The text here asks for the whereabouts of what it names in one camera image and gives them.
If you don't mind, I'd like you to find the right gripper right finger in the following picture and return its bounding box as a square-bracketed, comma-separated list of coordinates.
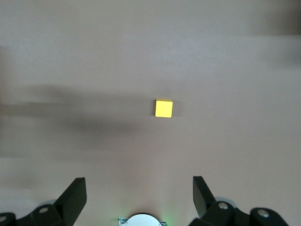
[188, 176, 290, 226]

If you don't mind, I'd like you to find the brown table cover sheet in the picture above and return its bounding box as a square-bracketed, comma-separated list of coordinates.
[0, 0, 301, 226]

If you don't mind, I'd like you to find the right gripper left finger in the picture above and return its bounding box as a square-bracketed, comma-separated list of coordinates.
[0, 178, 87, 226]

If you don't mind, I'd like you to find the yellow wooden block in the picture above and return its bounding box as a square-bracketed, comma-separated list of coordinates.
[154, 98, 174, 118]

